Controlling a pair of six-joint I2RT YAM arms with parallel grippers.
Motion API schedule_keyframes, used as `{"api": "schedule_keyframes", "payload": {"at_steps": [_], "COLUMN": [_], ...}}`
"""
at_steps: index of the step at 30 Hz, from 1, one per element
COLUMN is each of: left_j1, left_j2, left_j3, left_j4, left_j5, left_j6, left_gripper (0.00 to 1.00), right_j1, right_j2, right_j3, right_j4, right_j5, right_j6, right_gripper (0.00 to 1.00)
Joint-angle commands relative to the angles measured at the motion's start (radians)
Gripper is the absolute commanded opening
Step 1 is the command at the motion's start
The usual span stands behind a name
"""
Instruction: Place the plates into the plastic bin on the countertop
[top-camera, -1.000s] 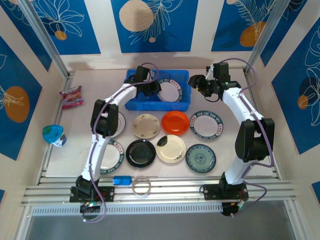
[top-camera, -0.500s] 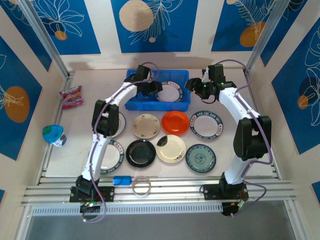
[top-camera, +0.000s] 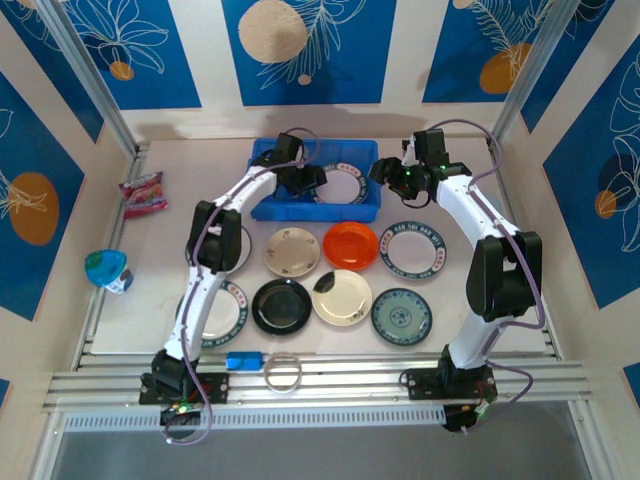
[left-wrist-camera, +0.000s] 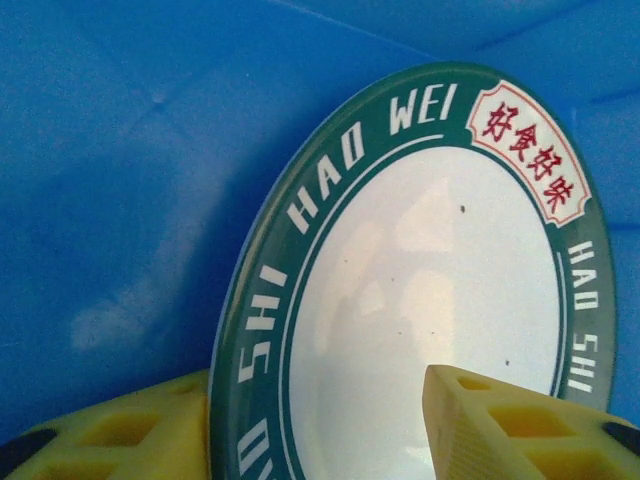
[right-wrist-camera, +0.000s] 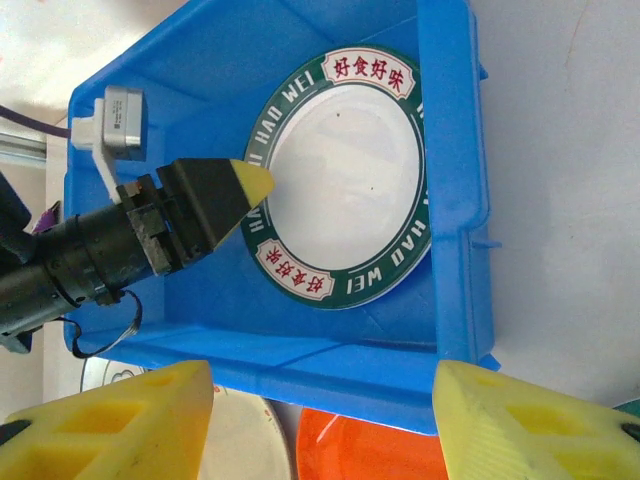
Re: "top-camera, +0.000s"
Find cream floral plate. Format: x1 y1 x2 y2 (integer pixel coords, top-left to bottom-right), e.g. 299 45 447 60
263 227 321 277

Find green rim lettered plate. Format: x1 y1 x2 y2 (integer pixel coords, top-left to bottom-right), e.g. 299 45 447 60
378 219 447 281
310 160 371 205
174 279 250 351

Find orange plate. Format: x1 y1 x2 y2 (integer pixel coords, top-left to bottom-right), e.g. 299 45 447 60
322 221 380 271

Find white plate with grey ring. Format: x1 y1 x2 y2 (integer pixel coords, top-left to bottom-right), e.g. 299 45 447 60
185 219 251 274

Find cream plate with black patch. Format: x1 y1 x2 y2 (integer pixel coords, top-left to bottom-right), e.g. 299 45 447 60
311 268 374 327

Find blue patterned plate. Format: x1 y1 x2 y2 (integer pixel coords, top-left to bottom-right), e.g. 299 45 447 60
370 287 434 347

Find blue plastic bin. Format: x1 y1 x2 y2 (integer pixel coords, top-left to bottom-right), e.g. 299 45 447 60
248 138 384 223

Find pink snack bag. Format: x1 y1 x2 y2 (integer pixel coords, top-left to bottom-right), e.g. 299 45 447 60
118 170 170 221

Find small blue box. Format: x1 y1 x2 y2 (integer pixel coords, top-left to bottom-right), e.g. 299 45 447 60
225 351 265 372

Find blue jelly cup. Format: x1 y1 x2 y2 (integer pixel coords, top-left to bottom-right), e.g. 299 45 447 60
83 248 135 296

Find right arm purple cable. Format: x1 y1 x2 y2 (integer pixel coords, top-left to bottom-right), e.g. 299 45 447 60
427 118 547 436

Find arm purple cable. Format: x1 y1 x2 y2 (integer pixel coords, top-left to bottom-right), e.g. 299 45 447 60
163 126 322 447
427 118 547 436

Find aluminium frame post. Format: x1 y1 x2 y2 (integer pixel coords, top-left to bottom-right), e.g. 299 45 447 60
489 0 586 151
37 0 144 156

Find clear tape ring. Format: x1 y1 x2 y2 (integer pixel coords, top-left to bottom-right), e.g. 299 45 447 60
263 351 304 396

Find long aluminium frame rail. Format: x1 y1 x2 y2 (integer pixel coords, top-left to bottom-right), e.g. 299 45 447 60
42 352 599 416

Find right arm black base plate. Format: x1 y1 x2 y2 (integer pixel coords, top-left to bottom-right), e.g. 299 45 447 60
402 367 499 401

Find aluminium side rail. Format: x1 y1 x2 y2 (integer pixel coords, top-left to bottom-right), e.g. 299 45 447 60
74 142 151 371
487 137 564 361

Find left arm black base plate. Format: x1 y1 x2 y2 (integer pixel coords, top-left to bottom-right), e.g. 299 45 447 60
138 372 231 406

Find white slotted cable duct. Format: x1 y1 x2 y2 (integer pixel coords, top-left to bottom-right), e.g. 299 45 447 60
62 404 447 434

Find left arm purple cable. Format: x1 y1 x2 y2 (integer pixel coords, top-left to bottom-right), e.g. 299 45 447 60
163 126 322 447

